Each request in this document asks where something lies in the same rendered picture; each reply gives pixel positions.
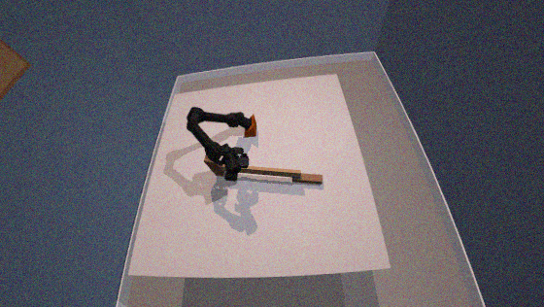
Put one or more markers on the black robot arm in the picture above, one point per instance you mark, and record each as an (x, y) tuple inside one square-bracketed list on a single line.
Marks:
[(213, 149)]

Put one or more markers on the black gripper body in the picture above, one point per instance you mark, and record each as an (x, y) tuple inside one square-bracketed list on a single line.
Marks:
[(227, 176)]

